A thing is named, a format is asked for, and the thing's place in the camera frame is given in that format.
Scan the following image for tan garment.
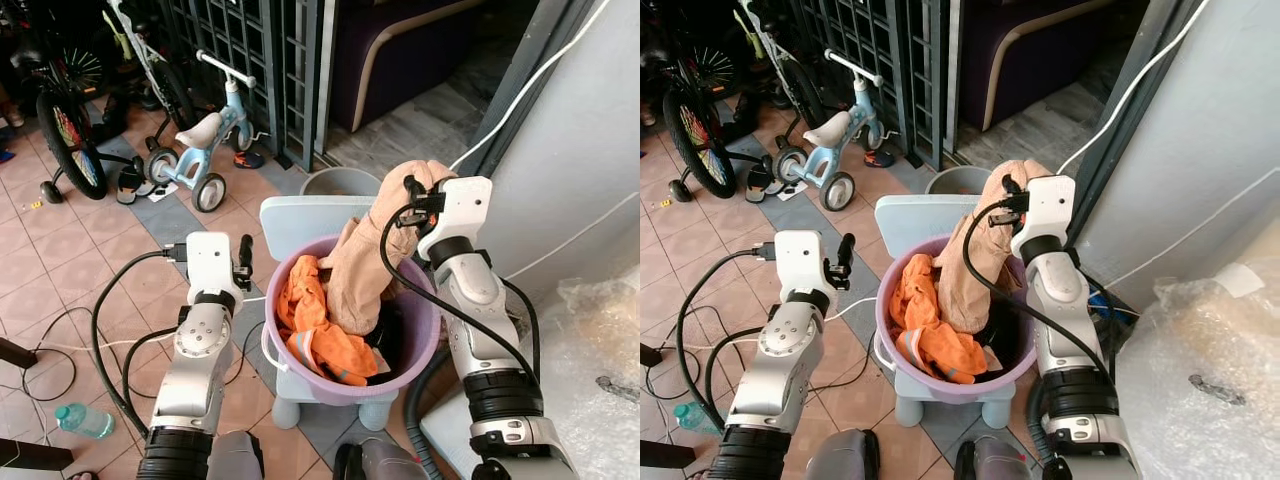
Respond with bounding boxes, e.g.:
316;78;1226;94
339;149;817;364
320;159;457;337
935;158;1052;336

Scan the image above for grey plastic bucket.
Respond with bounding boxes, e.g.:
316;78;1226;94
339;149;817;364
924;165;997;197
299;166;384;198

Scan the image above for light blue plastic stool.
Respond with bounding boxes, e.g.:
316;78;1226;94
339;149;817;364
259;194;402;432
874;194;1017;430

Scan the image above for orange garment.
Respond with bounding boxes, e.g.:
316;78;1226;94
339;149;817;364
275;254;382;387
888;252;991;386

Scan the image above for light blue child balance bike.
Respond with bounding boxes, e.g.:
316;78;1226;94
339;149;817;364
771;47;887;212
144;49;270;214

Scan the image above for dark garment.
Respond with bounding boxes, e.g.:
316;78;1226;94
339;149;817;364
980;300;1023;373
364;300;413;379

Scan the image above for dark purple sofa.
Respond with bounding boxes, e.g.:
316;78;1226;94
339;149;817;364
955;0;1113;133
330;0;493;133

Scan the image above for purple plastic laundry basket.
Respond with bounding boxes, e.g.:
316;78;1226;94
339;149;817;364
874;234;1042;406
262;234;444;407

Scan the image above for grey left robot leg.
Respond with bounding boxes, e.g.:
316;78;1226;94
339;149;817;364
205;430;267;480
804;428;883;480

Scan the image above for grey robot leg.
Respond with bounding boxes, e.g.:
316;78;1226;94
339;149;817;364
804;428;883;480
954;435;1043;480
205;430;267;480
333;438;432;480

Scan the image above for black child bicycle colourful wheel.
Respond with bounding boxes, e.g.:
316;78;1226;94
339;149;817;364
642;35;743;201
8;35;113;202

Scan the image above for black metal grille gate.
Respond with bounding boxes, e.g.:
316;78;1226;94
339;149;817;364
795;0;953;171
160;0;329;173

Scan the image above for clear plastic water bottle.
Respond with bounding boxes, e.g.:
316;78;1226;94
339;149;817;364
54;402;115;440
672;401;723;437

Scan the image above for grey right robot leg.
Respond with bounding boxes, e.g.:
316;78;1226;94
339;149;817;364
954;435;1043;480
333;438;432;480

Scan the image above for clear bubble wrap sheet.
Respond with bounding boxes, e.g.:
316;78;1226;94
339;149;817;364
538;268;641;480
1113;218;1280;480

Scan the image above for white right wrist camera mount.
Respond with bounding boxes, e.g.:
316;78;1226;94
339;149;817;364
1009;175;1077;264
415;177;494;263

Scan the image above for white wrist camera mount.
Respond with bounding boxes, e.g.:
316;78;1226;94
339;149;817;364
186;231;242;297
1009;175;1077;264
771;229;832;294
415;177;494;263

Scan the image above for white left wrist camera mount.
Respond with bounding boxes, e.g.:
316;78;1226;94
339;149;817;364
771;229;832;294
186;231;242;297

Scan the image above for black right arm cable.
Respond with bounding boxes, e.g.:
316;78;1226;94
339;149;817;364
961;196;1118;383
379;198;542;385

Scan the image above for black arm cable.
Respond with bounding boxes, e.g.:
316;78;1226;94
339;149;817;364
90;249;193;437
379;198;542;385
961;196;1118;383
676;246;776;433

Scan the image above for white wall cable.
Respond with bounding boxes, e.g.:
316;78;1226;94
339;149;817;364
449;0;613;172
1055;0;1213;177

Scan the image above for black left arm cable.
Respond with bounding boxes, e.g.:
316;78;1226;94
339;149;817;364
676;246;776;433
90;249;193;437

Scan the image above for grey corrugated hose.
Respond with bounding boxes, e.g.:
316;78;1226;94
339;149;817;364
403;343;453;480
1024;372;1053;471

